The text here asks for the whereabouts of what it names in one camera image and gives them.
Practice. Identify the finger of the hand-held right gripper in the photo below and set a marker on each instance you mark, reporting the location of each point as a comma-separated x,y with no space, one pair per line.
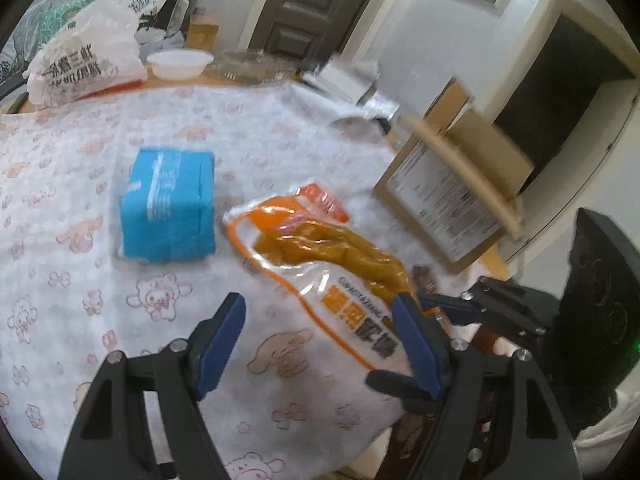
395,385
500,305

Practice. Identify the teal tree-print cushion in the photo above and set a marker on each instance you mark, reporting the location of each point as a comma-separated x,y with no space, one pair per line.
45,20

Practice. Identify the white printed plastic bag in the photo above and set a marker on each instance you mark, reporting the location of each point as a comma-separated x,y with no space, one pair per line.
85,60

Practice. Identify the small brown snack packet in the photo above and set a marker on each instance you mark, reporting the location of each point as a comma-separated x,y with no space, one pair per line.
424,275

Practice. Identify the cardboard box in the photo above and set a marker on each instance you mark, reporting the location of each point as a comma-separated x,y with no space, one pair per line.
440,200

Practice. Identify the glass tray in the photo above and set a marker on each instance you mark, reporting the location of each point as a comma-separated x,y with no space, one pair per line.
250,65

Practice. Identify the wooden side table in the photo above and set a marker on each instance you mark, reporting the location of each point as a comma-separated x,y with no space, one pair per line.
202,32

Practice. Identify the blue tissue packet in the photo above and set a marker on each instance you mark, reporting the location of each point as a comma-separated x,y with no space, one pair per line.
167,205

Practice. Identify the dark grey door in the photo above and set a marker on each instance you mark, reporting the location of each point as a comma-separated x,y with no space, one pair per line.
310,0

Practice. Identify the white plastic sheet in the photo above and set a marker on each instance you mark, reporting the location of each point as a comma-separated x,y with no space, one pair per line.
360,107

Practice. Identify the mirrored tissue box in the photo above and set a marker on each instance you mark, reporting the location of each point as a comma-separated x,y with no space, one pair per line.
345,77

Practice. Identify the white bowl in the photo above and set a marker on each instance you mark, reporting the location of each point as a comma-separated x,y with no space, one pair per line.
177,65

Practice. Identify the white tree-print cushion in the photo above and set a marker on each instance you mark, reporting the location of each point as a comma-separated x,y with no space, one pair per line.
157,10

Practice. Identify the clear orange-trimmed snack packet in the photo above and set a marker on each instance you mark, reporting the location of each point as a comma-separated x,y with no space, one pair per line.
320,250

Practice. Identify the cartoon-print tablecloth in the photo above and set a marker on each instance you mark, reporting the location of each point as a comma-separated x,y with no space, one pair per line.
100,285

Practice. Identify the white cloth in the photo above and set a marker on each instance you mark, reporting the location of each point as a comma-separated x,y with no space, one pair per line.
612,425

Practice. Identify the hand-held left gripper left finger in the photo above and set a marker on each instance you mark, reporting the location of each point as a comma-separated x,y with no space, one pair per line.
220,345

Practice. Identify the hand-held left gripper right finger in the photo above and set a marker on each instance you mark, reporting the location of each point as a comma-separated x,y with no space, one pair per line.
417,345

